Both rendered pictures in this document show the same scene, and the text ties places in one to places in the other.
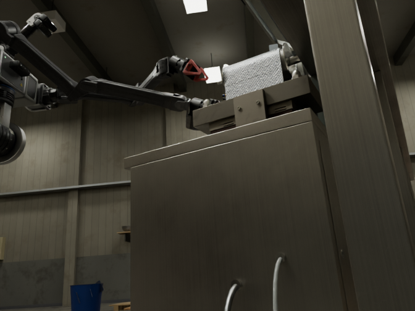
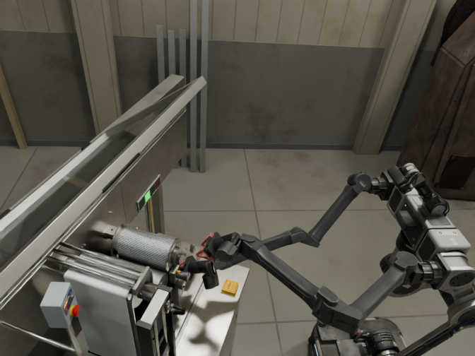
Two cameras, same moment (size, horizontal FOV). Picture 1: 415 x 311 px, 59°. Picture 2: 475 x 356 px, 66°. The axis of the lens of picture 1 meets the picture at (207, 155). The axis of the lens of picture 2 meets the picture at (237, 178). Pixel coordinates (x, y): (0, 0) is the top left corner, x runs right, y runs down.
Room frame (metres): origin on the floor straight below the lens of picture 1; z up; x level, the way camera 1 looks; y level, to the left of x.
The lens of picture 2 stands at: (2.41, -0.15, 2.52)
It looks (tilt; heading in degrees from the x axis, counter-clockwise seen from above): 38 degrees down; 165
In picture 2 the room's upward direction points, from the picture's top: 6 degrees clockwise
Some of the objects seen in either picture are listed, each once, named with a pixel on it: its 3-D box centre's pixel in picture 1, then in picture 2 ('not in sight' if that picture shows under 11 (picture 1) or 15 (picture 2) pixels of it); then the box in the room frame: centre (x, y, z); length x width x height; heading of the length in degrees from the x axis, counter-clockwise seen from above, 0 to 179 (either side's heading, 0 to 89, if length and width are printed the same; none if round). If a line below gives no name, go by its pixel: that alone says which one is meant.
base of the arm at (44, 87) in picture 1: (51, 95); (428, 271); (1.74, 0.80, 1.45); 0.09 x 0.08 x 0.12; 173
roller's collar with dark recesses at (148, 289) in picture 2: not in sight; (148, 291); (1.59, -0.22, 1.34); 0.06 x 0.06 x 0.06; 61
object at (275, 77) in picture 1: (254, 99); not in sight; (1.25, -0.19, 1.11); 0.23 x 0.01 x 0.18; 61
